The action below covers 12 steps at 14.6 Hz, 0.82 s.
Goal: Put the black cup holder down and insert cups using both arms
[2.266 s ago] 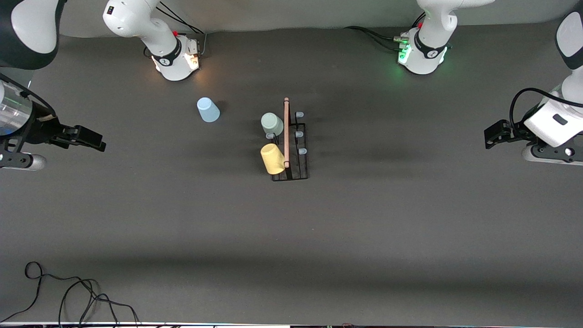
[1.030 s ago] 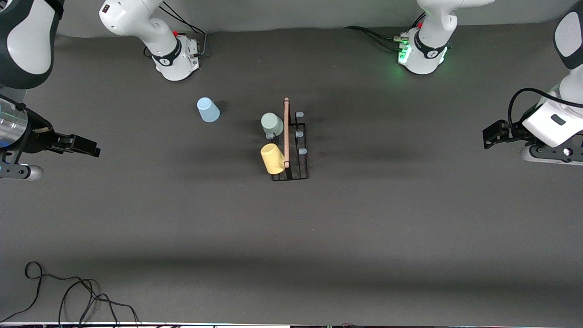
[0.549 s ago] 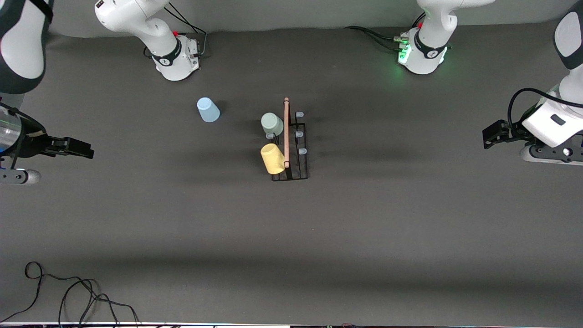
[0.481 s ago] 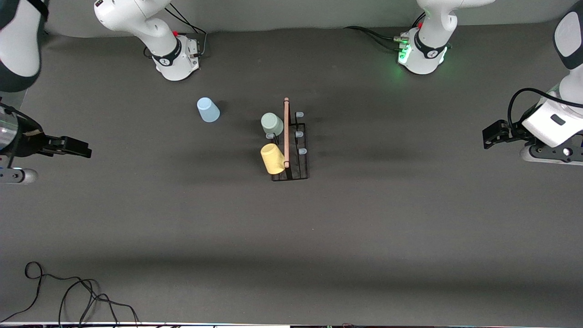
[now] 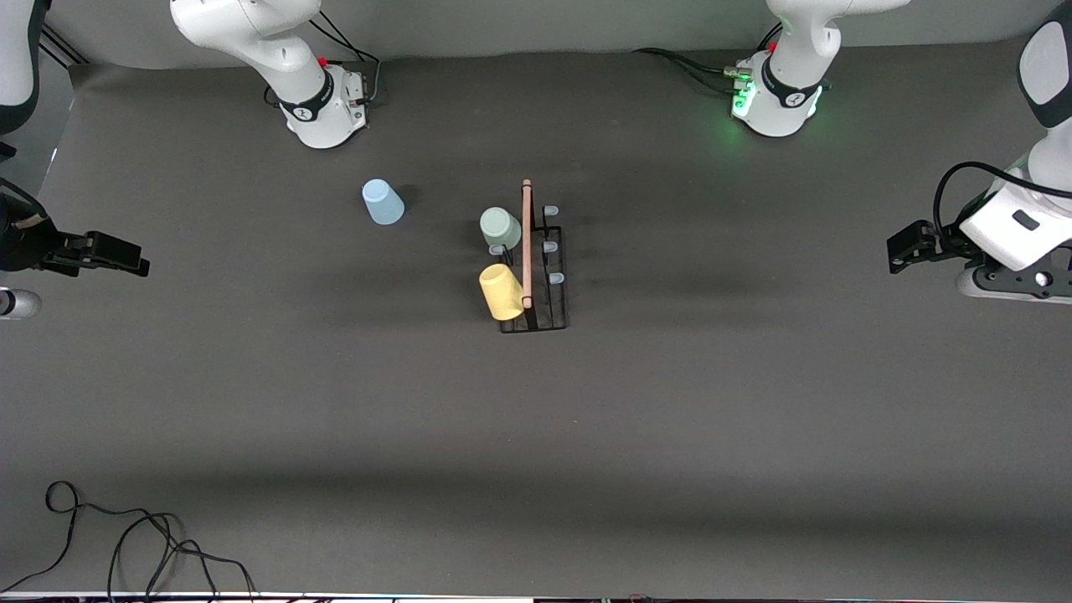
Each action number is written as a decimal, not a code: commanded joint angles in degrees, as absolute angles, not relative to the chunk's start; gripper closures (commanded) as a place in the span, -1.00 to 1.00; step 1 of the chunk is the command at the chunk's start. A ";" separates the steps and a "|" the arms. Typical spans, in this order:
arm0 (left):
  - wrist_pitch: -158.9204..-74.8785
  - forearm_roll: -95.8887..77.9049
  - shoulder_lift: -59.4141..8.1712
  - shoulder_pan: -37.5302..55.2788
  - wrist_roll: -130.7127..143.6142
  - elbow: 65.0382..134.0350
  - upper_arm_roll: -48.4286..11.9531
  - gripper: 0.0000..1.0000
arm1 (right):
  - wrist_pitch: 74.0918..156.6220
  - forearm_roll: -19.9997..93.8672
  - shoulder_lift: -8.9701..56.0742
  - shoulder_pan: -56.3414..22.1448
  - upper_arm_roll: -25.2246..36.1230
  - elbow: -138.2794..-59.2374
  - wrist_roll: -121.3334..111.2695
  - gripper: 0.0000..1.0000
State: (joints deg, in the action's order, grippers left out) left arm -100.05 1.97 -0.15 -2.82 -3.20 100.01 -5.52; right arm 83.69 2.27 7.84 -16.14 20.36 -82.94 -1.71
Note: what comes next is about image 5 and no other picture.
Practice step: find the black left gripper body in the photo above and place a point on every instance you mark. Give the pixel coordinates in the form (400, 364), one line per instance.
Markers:
(945, 244)

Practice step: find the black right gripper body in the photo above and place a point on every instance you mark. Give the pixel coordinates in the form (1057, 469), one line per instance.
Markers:
(23, 248)

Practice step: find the pale green plastic cup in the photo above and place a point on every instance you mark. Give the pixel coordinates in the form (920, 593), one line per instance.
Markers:
(500, 228)

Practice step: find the yellow plastic cup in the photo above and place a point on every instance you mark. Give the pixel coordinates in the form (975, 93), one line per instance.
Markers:
(501, 293)

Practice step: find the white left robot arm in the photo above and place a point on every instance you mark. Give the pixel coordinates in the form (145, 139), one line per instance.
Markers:
(787, 92)

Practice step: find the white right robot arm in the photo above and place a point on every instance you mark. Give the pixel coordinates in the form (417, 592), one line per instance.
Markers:
(276, 59)

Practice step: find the light blue plastic cup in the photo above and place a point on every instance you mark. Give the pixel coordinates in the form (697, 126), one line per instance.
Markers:
(383, 205)

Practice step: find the black diagonal rail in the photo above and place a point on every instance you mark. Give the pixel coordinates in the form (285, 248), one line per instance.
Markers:
(67, 52)

